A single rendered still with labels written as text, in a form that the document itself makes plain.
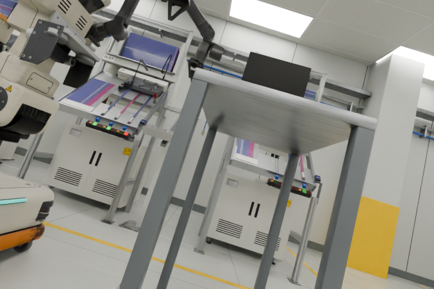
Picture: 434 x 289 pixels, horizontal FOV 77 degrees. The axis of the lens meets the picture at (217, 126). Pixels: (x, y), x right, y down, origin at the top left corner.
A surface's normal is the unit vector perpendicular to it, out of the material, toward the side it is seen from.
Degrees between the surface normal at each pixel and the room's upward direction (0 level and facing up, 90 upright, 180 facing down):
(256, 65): 90
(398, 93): 90
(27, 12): 90
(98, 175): 90
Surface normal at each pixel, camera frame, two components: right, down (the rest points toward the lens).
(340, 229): -0.04, -0.19
